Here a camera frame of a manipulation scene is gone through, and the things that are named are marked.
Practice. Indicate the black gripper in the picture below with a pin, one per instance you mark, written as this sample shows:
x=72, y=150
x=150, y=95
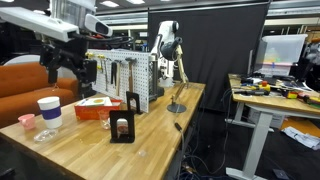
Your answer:
x=71, y=50

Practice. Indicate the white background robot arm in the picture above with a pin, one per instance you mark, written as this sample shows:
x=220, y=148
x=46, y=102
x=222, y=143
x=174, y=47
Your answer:
x=165, y=33

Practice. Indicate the white cup with blue band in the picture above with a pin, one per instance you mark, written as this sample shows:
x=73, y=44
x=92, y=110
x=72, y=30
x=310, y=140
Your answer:
x=50, y=113

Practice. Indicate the black shelving rack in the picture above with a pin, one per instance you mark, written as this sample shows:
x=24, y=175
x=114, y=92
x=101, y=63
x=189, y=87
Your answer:
x=86, y=91

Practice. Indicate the long steel wrench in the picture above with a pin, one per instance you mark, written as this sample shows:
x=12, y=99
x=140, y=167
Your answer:
x=106, y=75

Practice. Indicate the white card box with circle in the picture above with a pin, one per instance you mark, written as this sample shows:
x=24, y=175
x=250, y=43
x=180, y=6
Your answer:
x=98, y=101

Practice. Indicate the black pliers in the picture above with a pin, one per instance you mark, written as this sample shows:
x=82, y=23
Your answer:
x=113, y=71

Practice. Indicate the orange box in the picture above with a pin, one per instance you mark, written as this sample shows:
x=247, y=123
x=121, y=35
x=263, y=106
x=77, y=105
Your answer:
x=90, y=113

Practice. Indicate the white rounded furniture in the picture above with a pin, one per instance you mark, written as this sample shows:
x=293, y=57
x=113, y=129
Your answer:
x=23, y=59

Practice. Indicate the orange sofa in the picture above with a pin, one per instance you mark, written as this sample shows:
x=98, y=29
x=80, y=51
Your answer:
x=20, y=80

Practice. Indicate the clear drinking glass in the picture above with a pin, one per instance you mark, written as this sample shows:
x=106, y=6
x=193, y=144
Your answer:
x=105, y=121

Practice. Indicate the clear glass ashtray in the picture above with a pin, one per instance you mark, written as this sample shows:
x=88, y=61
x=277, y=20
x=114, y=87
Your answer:
x=45, y=135

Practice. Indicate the white pegboard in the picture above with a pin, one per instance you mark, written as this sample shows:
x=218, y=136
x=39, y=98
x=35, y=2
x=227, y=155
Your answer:
x=141, y=76

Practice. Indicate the ceiling light panel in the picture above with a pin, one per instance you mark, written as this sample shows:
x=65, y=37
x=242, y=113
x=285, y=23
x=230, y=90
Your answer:
x=109, y=4
x=135, y=1

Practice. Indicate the metal pegboard stand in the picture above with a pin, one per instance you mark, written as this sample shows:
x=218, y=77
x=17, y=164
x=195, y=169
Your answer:
x=155, y=83

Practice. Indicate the small clear plastic cap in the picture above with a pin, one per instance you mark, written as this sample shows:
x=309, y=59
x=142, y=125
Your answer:
x=142, y=153

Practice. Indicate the wooden jointed desk stand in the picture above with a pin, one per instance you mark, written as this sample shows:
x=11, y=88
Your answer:
x=176, y=108

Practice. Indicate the black curtain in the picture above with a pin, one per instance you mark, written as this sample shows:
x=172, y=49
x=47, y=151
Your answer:
x=216, y=50

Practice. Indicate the small black device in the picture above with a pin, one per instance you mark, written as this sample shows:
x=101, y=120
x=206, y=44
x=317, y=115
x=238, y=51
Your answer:
x=246, y=80

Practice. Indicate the wooden desk with white legs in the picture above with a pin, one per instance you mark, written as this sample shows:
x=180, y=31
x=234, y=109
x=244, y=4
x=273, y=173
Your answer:
x=263, y=133

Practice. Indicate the white box under desk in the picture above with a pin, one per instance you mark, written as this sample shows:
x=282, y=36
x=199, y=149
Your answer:
x=276, y=121

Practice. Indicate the translucent plastic storage bin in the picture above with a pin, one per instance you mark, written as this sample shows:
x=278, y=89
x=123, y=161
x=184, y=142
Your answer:
x=286, y=50

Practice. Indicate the small yellow block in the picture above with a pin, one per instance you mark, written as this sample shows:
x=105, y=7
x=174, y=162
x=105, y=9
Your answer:
x=292, y=95

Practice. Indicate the small black floor item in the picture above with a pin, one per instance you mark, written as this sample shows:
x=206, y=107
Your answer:
x=280, y=174

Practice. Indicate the brown board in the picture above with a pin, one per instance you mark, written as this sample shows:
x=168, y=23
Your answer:
x=305, y=126

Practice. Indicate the white crumpled cloth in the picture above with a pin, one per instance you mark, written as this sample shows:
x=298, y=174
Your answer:
x=303, y=137

